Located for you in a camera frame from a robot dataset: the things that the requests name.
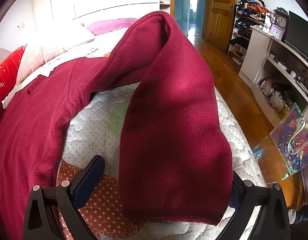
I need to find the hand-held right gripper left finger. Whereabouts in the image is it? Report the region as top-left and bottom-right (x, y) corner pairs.
(23, 155), (106, 240)

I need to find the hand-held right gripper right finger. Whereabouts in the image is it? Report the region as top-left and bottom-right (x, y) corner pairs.
(215, 170), (292, 240)

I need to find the maroon fleece sweater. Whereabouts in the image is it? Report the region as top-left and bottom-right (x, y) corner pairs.
(0, 11), (234, 240)

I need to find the open clothes rack shelf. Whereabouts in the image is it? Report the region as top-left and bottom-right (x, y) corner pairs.
(227, 12), (265, 64)

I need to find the pile of assorted clothes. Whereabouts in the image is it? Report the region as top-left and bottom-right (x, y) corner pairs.
(235, 0), (275, 22)

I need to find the patchwork quilted bedspread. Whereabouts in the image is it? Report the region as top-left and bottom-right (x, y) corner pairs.
(1, 27), (267, 240)

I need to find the holographic tote bag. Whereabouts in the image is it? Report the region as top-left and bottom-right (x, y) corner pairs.
(269, 102), (308, 175)

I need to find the red printed quilt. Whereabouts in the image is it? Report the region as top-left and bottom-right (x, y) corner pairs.
(0, 44), (27, 105)

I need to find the waffle-textured pillow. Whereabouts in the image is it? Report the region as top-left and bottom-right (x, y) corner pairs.
(16, 21), (96, 84)

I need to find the cluttered white side table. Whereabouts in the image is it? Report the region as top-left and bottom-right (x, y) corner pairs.
(238, 25), (308, 120)

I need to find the magenta fuzzy blanket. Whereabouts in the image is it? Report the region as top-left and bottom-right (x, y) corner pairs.
(86, 17), (138, 36)

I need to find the purple square clock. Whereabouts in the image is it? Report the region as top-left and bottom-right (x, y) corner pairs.
(269, 24), (286, 40)

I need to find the black flat screen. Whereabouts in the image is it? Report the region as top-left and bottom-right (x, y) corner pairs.
(284, 10), (308, 63)

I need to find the dark ornate clock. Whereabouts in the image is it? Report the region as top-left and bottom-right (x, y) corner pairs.
(273, 7), (289, 28)

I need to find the wooden panel door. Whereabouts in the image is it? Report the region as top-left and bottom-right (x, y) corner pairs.
(202, 0), (238, 52)

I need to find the blue pleated curtain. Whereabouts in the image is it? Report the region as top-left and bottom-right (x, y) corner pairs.
(174, 0), (207, 36)

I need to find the tangle of cables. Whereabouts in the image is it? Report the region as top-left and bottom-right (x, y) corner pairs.
(259, 77), (294, 110)

